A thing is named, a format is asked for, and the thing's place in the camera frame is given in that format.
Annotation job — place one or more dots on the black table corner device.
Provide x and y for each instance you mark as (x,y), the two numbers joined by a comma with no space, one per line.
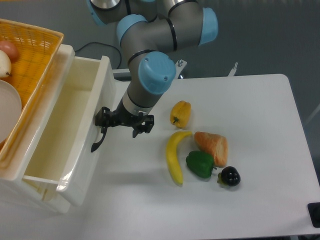
(314,213)

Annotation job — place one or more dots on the white drawer cabinet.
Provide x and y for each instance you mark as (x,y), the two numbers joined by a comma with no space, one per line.
(17,184)

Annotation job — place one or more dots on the white table leg bracket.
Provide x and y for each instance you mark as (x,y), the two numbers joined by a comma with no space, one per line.
(233,70)

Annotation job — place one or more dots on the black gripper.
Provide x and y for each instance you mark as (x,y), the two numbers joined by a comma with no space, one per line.
(122,117)

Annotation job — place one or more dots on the croissant bread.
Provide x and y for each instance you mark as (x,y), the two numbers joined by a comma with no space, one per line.
(213,144)

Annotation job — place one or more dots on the yellow woven basket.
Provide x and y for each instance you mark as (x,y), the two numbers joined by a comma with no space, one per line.
(37,48)

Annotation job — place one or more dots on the white pear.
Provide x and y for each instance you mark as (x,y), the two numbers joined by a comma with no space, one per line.
(5,65)

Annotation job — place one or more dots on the white plate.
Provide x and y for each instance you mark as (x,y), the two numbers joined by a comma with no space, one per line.
(10,109)

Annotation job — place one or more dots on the green bell pepper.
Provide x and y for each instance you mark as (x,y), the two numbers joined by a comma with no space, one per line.
(200,163)

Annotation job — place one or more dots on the dark purple eggplant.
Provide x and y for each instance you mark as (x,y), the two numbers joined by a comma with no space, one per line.
(229,176)

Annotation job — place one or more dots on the yellow bell pepper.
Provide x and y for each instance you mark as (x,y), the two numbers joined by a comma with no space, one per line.
(180,114)

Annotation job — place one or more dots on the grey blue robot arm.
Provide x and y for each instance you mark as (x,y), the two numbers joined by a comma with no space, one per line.
(146,39)

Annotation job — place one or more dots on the red apple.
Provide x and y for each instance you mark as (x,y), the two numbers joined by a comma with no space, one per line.
(10,49)

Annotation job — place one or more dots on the yellow banana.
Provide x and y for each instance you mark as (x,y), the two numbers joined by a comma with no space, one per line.
(172,161)

